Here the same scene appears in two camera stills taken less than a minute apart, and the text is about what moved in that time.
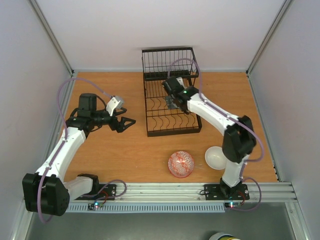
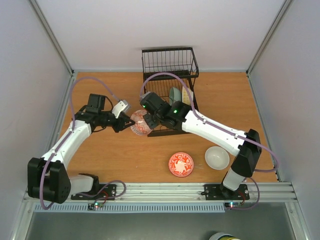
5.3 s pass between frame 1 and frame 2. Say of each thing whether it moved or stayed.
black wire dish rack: stayed
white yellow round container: stayed
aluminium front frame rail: stayed
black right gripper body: moved
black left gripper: stayed
